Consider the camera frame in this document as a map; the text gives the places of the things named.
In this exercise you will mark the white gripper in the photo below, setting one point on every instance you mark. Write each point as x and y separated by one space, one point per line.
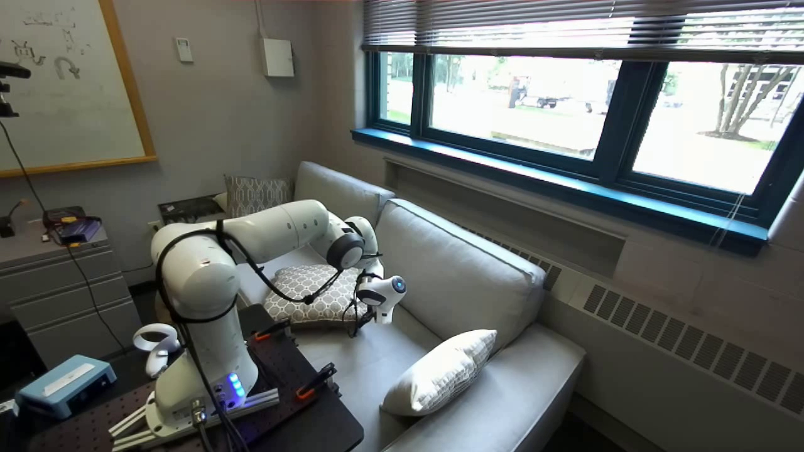
387 292

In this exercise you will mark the beige geometric patterned pillow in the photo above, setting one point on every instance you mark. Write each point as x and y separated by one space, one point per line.
314 289

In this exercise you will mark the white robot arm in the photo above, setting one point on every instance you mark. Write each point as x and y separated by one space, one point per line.
201 285

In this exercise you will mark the cream satin pillow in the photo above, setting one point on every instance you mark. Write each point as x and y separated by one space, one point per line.
440 367

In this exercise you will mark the small grey patterned pillow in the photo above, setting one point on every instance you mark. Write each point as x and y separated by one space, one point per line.
251 195

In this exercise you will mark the grey sofa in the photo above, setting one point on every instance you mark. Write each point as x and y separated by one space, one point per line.
454 277

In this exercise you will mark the black side table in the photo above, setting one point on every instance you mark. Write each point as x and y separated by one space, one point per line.
190 209

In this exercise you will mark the white VR controller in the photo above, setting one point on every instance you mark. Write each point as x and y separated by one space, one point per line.
155 341

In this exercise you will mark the grey drawer cabinet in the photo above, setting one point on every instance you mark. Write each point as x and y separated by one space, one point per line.
59 292

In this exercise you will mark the black purple device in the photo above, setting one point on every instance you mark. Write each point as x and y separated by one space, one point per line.
70 225

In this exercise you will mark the blue box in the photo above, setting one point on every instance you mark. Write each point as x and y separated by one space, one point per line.
64 382

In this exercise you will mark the blue framed window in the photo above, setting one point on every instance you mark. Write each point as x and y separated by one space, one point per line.
618 117

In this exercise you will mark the dark window blinds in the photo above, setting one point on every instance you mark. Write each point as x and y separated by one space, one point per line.
543 20

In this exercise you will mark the wood framed whiteboard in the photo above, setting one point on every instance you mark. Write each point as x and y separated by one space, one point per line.
67 76

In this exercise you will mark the white wall box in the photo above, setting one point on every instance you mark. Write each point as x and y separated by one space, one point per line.
276 56

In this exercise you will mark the wall radiator grille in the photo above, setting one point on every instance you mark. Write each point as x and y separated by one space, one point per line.
668 334

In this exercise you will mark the white wall thermostat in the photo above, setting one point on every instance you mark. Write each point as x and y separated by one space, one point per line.
185 51

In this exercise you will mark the black camera on stand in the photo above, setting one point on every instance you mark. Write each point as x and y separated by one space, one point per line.
14 71

